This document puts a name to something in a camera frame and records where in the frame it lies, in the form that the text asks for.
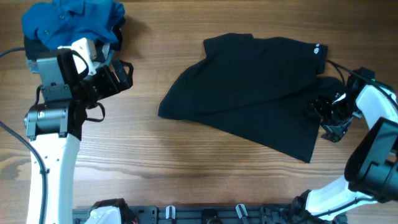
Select black polo shirt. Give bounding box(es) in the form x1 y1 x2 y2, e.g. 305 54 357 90
158 34 344 163

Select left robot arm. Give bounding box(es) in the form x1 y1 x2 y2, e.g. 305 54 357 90
24 51 134 223

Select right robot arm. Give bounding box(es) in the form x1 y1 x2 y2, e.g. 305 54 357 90
287 68 397 223

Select beige folded garment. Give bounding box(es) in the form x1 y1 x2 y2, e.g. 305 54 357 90
26 42 114 75

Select light blue denim garment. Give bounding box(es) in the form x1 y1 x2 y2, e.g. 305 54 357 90
26 50 115 73

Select blue button shirt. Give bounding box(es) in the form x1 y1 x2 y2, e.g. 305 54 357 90
22 0 125 50

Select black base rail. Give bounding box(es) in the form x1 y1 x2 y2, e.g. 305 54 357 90
72 203 348 224

